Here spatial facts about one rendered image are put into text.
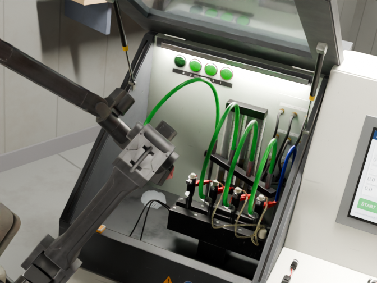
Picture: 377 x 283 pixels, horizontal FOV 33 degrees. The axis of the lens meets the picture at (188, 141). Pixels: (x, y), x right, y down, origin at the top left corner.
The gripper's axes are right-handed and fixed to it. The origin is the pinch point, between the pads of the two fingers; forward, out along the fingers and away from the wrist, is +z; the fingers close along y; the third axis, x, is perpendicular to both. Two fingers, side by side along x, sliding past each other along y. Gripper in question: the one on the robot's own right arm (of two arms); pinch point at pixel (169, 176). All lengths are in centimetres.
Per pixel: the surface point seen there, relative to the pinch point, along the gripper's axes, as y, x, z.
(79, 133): 24, 186, 188
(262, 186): 16.1, -14.0, 32.6
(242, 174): 17.3, -5.0, 33.9
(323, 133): 35.9, -29.3, 15.7
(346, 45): 78, -12, 39
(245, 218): 4.6, -13.1, 36.1
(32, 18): 60, 193, 99
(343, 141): 37, -35, 17
